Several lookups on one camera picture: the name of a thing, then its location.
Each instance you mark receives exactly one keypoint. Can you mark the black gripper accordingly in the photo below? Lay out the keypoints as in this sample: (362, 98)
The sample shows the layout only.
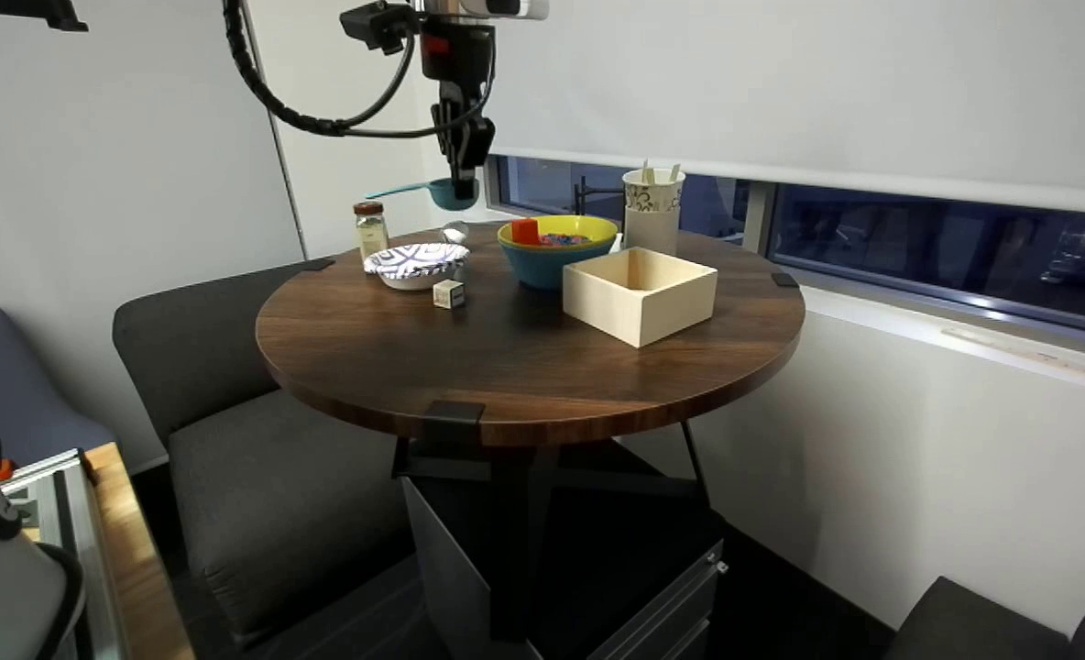
(461, 66)

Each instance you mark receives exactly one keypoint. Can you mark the blue measuring spoon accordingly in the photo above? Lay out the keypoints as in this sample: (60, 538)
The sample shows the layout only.
(450, 191)

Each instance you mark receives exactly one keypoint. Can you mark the orange toy item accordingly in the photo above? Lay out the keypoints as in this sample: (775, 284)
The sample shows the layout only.
(527, 234)

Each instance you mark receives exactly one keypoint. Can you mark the patterned paper plate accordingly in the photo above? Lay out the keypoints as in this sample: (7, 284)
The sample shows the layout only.
(417, 263)

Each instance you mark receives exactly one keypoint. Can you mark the purple bowl contents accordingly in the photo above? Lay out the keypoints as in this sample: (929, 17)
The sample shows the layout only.
(561, 240)

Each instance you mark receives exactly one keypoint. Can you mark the small cream cube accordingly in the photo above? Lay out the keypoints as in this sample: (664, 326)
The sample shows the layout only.
(450, 295)

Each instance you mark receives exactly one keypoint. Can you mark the yellow and blue bowl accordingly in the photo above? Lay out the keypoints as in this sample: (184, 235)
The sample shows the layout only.
(556, 263)

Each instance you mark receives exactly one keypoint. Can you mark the round dark wooden table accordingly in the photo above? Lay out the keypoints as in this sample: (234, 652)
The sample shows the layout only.
(508, 367)

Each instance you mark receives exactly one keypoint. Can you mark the light wooden square box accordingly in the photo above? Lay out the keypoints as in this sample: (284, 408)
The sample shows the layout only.
(639, 297)

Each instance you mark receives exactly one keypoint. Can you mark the black sofa seat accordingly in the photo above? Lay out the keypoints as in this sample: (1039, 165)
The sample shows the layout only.
(190, 342)

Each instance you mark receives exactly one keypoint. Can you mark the white roller window blind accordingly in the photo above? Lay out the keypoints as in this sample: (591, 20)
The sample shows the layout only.
(811, 87)

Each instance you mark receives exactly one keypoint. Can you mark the dark grey sofa seat cushion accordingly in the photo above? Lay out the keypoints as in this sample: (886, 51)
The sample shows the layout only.
(289, 515)

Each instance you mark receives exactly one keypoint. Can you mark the grey cabinet under table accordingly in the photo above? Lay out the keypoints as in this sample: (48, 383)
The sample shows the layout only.
(616, 572)

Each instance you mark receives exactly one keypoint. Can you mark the grey blue chair seat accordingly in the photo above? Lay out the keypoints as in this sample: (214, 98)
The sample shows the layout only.
(16, 378)

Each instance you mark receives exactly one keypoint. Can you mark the wooden robot stand edge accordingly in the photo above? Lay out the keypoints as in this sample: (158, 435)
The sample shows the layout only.
(135, 564)

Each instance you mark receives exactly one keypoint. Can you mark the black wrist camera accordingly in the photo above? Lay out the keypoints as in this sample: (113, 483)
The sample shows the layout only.
(378, 25)

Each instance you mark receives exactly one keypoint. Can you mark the dark window with frame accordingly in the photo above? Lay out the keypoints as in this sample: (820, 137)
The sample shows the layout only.
(933, 251)

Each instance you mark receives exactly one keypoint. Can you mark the aluminium robot stand frame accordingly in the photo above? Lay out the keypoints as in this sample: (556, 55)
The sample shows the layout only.
(48, 506)

